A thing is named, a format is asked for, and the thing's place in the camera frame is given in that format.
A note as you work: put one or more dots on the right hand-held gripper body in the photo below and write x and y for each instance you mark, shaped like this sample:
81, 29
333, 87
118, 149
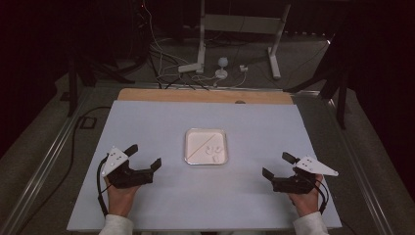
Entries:
293, 185

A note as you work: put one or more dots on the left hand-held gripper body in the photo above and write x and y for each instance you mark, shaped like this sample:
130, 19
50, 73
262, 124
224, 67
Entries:
130, 178

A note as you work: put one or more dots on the white square tray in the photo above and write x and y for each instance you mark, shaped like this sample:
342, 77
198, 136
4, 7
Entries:
195, 138

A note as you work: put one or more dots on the white food piece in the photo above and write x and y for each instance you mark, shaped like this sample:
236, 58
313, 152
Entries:
219, 150
208, 150
216, 159

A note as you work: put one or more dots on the person's right hand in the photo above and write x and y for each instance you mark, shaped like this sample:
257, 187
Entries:
306, 202

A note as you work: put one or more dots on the person's left hand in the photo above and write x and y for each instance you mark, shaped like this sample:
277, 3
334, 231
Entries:
119, 200

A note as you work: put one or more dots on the white table mat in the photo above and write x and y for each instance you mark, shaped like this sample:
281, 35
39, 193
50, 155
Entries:
147, 124

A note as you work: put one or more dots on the black stand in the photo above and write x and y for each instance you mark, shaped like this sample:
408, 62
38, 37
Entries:
72, 94
341, 104

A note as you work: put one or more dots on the white plug adapter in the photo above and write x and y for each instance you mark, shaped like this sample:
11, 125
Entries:
243, 68

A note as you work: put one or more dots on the white power strip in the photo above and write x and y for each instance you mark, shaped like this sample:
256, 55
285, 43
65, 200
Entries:
189, 68

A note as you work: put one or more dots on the white ball lamp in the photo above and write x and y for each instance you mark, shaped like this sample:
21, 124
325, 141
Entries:
222, 62

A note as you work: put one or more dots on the white metal stand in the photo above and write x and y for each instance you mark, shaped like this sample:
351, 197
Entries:
241, 24

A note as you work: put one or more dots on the black square frame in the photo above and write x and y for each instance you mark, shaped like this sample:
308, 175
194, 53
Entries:
80, 122

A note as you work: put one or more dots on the metal floor rail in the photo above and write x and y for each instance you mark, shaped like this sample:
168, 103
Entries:
362, 169
42, 164

